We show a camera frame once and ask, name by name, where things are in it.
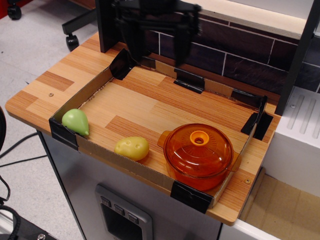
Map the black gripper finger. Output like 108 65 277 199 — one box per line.
173 24 194 67
121 20 150 64

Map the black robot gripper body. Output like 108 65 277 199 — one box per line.
112 0 202 34

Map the orange transparent pot lid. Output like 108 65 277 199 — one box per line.
160 123 234 179

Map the orange transparent plastic pot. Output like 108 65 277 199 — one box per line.
157 129 242 192

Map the wooden shelf board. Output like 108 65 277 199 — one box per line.
196 0 307 40

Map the black office chair base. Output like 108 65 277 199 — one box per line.
62 9 97 52

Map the green toy pear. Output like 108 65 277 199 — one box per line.
61 108 89 136

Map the yellow toy potato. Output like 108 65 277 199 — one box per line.
114 136 150 161

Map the black caster wheel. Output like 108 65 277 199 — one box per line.
7 0 22 21

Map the white toy sink unit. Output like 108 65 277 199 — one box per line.
263 87 320 196

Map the cardboard fence with black tape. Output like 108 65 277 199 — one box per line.
49 49 280 213

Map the grey toy oven panel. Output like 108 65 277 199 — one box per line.
95 184 154 240

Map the black floor cable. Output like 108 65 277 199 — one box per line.
0 131 48 168

